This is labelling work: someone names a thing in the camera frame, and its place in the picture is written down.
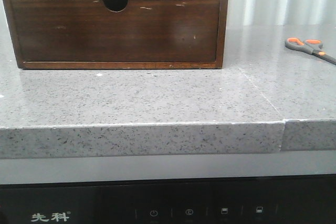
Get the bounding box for brown wooden bottom drawer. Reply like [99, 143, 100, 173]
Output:
[12, 0, 219, 62]

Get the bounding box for grey and orange scissors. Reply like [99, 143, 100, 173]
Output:
[285, 37, 335, 65]

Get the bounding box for dark brown wooden drawer cabinet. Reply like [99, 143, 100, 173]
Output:
[0, 0, 231, 70]

